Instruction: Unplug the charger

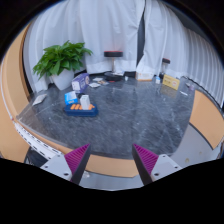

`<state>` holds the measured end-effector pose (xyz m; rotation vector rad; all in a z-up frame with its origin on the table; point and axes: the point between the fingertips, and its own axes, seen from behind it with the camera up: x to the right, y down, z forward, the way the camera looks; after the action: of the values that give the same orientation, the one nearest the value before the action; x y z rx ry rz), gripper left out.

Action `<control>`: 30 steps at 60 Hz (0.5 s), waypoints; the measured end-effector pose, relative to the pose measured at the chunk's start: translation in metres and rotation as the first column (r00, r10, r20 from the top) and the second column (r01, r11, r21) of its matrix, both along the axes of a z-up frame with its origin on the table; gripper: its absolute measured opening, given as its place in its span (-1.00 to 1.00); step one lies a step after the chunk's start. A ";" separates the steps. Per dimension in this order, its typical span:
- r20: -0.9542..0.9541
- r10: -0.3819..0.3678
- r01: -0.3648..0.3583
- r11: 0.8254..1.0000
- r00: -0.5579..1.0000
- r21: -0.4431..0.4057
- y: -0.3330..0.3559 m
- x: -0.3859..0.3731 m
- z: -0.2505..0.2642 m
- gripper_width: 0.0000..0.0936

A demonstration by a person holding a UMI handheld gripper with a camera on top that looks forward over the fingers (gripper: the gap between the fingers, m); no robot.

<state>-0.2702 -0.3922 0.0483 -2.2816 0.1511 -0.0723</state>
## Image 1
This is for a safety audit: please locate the yellow sign card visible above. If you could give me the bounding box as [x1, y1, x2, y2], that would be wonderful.
[162, 74, 181, 91]

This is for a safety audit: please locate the white charger block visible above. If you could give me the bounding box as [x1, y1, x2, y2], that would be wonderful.
[79, 94, 91, 111]

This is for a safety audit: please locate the black stool with red seat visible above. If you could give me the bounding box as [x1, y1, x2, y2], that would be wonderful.
[103, 50, 124, 82]
[161, 57, 171, 80]

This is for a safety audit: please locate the green plant in white pot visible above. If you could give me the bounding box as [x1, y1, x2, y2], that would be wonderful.
[32, 40, 94, 92]

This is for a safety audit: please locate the white flat packet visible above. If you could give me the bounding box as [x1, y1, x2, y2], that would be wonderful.
[32, 93, 48, 107]

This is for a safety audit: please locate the white and orange box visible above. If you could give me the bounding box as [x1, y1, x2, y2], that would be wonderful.
[135, 71, 155, 82]

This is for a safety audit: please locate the white pleated curtain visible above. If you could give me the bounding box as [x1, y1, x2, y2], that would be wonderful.
[184, 28, 224, 108]

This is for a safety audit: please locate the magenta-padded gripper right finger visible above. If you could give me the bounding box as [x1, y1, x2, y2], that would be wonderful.
[131, 143, 184, 187]

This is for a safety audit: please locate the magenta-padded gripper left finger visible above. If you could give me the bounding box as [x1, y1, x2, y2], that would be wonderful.
[39, 143, 92, 186]

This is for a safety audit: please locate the purple cardboard box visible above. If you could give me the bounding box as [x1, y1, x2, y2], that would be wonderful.
[71, 72, 91, 94]

